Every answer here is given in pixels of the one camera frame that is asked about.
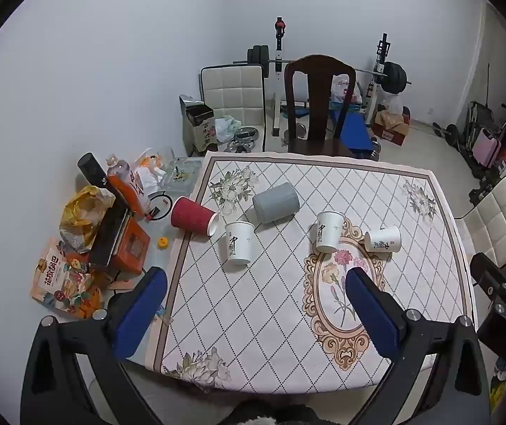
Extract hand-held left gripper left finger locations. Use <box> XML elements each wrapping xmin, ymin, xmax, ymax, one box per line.
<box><xmin>20</xmin><ymin>267</ymin><xmax>168</xmax><ymax>425</ymax></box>

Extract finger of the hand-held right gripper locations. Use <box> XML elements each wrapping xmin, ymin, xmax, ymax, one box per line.
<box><xmin>471</xmin><ymin>252</ymin><xmax>506</xmax><ymax>302</ymax></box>

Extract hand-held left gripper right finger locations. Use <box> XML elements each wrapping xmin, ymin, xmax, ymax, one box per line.
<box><xmin>345</xmin><ymin>267</ymin><xmax>491</xmax><ymax>425</ymax></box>

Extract white printed paper cup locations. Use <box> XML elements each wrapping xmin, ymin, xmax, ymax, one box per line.
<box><xmin>315</xmin><ymin>211</ymin><xmax>346</xmax><ymax>253</ymax></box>
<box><xmin>225</xmin><ymin>221</ymin><xmax>254</xmax><ymax>266</ymax></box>
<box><xmin>364</xmin><ymin>225</ymin><xmax>402</xmax><ymax>253</ymax></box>

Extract red ribbed paper cup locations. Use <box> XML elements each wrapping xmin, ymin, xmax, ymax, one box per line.
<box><xmin>170</xmin><ymin>197</ymin><xmax>219</xmax><ymax>237</ymax></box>

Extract grey cup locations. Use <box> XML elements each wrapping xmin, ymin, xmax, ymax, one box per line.
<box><xmin>252</xmin><ymin>182</ymin><xmax>300</xmax><ymax>225</ymax></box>

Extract white padded chair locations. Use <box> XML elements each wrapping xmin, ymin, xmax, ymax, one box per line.
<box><xmin>199</xmin><ymin>64</ymin><xmax>266</xmax><ymax>153</ymax></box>
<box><xmin>454</xmin><ymin>176</ymin><xmax>506</xmax><ymax>271</ymax></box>

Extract orange carton box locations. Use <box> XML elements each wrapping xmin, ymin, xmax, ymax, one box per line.
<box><xmin>103</xmin><ymin>221</ymin><xmax>152</xmax><ymax>282</ymax></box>

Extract orange snack packet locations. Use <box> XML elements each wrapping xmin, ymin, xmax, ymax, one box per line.
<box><xmin>31</xmin><ymin>238</ymin><xmax>105</xmax><ymax>319</ymax></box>

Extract black flat box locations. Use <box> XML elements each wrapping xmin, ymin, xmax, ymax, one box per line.
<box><xmin>89</xmin><ymin>206</ymin><xmax>132</xmax><ymax>268</ymax></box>

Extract floral diamond-pattern table mat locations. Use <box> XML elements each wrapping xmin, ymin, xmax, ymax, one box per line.
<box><xmin>144</xmin><ymin>151</ymin><xmax>477</xmax><ymax>397</ymax></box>

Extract yellow plastic bag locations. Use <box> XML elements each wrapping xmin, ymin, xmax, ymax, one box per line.
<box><xmin>59</xmin><ymin>185</ymin><xmax>116</xmax><ymax>253</ymax></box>

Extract pink suitcase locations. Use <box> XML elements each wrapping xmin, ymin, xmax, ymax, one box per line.
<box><xmin>474</xmin><ymin>127</ymin><xmax>501</xmax><ymax>165</ymax></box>

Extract orange drink bottle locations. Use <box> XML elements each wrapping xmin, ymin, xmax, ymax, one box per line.
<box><xmin>105</xmin><ymin>154</ymin><xmax>148</xmax><ymax>215</ymax></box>

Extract white orange plastic bag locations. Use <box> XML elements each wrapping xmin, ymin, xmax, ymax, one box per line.
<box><xmin>131</xmin><ymin>147</ymin><xmax>167</xmax><ymax>196</ymax></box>

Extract black floor dumbbell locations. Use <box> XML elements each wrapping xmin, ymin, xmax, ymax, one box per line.
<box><xmin>432</xmin><ymin>121</ymin><xmax>461</xmax><ymax>146</ymax></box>

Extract clear plastic tray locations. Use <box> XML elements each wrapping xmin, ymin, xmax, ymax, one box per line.
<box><xmin>160</xmin><ymin>158</ymin><xmax>203</xmax><ymax>196</ymax></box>

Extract black cylinder flask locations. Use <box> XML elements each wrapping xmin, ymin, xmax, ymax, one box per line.
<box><xmin>77</xmin><ymin>153</ymin><xmax>116</xmax><ymax>200</ymax></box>

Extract cardboard box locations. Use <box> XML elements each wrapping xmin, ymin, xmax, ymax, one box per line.
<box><xmin>370</xmin><ymin>108</ymin><xmax>412</xmax><ymax>147</ymax></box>

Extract blue weight bench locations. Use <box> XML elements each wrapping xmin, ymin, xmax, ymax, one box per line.
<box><xmin>330</xmin><ymin>108</ymin><xmax>374</xmax><ymax>151</ymax></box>

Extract black printed gift box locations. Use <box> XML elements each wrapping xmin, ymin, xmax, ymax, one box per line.
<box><xmin>179</xmin><ymin>95</ymin><xmax>218</xmax><ymax>158</ymax></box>

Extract metal bowls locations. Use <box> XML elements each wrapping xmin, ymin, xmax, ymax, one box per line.
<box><xmin>229</xmin><ymin>127</ymin><xmax>260</xmax><ymax>153</ymax></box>

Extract white green plastic bag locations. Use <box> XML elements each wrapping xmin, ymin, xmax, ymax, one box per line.
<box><xmin>214</xmin><ymin>115</ymin><xmax>242</xmax><ymax>142</ymax></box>

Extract black barbell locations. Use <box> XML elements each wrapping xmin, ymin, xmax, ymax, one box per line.
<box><xmin>233</xmin><ymin>45</ymin><xmax>412</xmax><ymax>95</ymax></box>

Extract dark wooden chair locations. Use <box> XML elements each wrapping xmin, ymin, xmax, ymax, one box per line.
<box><xmin>283</xmin><ymin>54</ymin><xmax>382</xmax><ymax>160</ymax></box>

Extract white red plastic bag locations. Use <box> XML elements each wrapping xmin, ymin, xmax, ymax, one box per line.
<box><xmin>330</xmin><ymin>74</ymin><xmax>363</xmax><ymax>104</ymax></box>

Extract white weight rack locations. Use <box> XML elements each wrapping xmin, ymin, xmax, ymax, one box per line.
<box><xmin>269</xmin><ymin>17</ymin><xmax>392</xmax><ymax>139</ymax></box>

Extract black cable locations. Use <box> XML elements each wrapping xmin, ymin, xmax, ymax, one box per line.
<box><xmin>147</xmin><ymin>190</ymin><xmax>174</xmax><ymax>221</ymax></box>

